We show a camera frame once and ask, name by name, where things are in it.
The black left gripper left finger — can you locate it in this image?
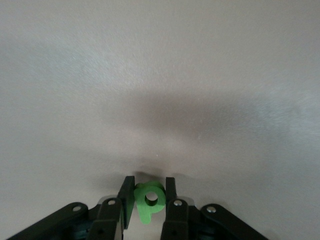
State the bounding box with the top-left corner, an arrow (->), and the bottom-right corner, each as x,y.
7,176 -> 136,240

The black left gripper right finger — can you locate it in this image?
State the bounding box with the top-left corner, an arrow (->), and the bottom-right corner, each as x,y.
159,176 -> 271,240

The green foam letter P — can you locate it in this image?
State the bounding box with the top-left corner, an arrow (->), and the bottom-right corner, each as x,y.
133,181 -> 167,225

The brown table cloth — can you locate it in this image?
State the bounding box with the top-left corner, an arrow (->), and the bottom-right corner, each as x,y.
0,0 -> 320,240

